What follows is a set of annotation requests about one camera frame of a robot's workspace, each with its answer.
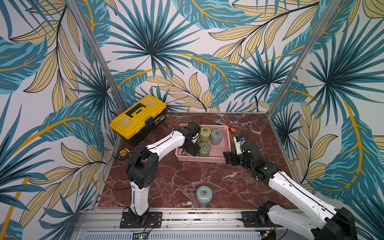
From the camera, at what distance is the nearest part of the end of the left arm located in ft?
2.18

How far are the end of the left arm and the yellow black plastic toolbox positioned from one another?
0.32 meters

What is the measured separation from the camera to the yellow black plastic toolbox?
902 millimetres
